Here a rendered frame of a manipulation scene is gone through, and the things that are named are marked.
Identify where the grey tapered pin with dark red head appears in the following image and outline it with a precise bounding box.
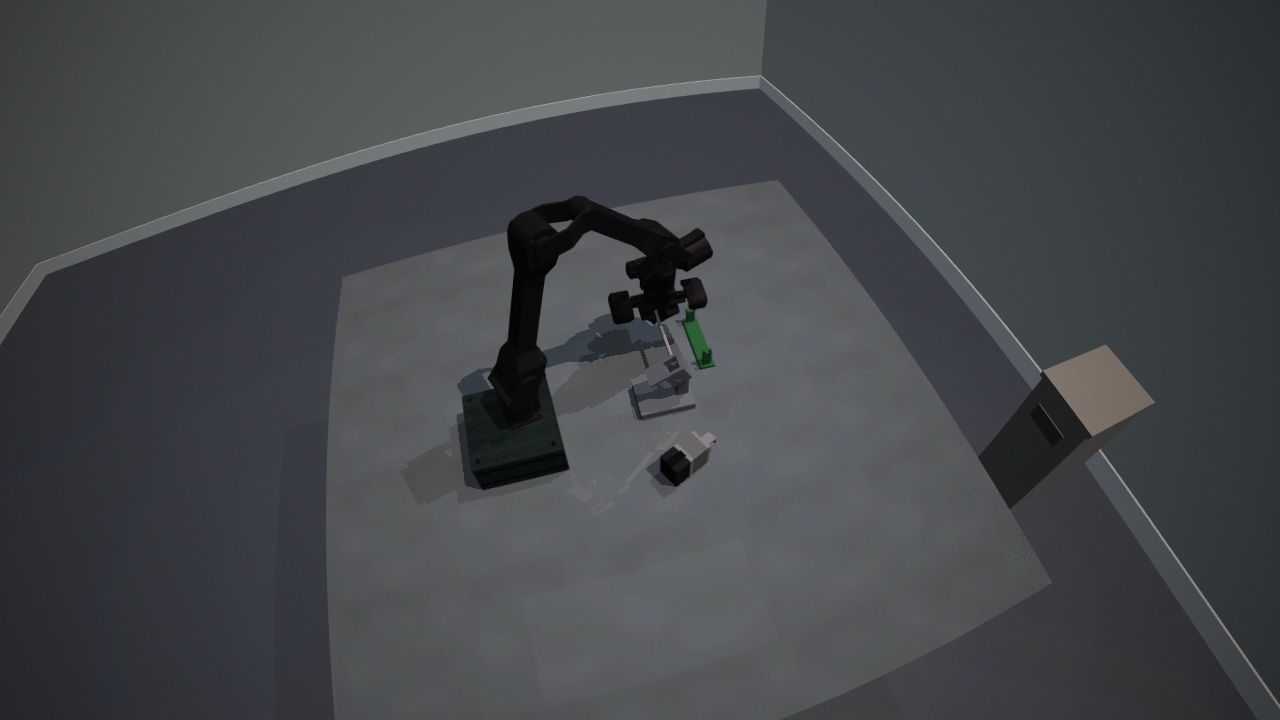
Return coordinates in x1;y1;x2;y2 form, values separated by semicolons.
654;310;672;355

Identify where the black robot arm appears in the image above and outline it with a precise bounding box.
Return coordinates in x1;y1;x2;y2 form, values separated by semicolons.
488;195;713;430

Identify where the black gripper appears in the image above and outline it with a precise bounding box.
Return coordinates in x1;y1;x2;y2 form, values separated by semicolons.
608;277;707;325

